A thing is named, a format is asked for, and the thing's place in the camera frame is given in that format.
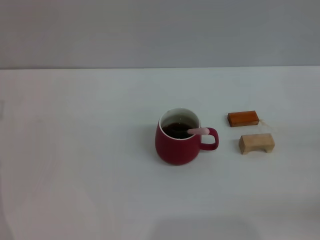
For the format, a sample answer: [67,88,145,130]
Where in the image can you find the pink handled metal spoon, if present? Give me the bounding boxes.
[186,127,211,136]

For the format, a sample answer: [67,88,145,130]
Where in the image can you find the orange-brown wooden block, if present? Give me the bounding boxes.
[227,110,260,128]

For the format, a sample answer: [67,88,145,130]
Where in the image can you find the red ceramic cup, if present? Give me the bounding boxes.
[154,107,220,166]

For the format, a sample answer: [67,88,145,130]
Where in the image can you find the dark brown coffee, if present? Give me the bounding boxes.
[161,121,193,140]

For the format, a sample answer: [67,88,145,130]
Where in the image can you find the light wooden arch block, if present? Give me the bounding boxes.
[238,133,276,155]

